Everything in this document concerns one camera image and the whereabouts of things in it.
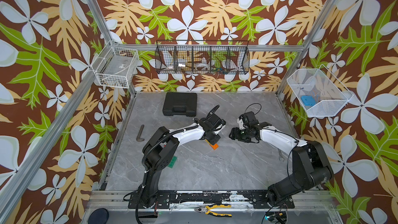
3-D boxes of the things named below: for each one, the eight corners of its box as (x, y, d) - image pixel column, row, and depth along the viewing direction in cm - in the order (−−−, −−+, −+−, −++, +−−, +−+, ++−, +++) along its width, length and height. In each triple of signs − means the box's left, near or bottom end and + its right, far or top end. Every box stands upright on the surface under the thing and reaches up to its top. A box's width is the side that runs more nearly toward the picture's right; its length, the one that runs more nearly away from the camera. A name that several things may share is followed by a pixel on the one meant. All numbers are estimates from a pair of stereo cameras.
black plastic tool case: (163, 116, 108) (162, 112, 104) (167, 96, 120) (166, 91, 116) (197, 116, 108) (197, 112, 104) (197, 96, 120) (197, 91, 116)
